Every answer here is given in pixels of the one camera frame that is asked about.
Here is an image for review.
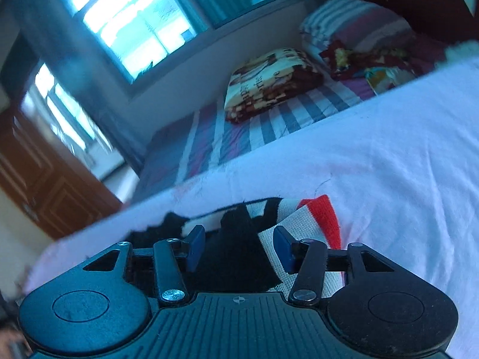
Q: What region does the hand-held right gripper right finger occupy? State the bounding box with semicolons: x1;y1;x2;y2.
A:
272;226;398;303

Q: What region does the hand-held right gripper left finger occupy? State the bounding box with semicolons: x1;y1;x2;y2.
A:
82;225;206;306

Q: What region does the striped knit sweater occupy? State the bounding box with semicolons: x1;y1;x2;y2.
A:
129;194;344;294

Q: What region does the striped bed sheet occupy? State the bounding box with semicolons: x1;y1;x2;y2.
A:
133;65;378;203

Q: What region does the floral bed sheet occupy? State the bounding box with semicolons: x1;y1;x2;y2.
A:
22;47;479;359

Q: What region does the brown wooden door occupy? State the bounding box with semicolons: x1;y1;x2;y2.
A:
0;108;123;241

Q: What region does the folded printed blanket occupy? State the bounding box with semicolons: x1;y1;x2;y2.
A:
224;47;325;124

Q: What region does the colourful red cloth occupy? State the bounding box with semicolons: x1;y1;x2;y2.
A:
319;40;448;95

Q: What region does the sliding glass window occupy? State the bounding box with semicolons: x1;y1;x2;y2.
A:
56;0;212;85

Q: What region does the striped pillow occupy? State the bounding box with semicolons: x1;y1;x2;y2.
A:
298;0;417;53

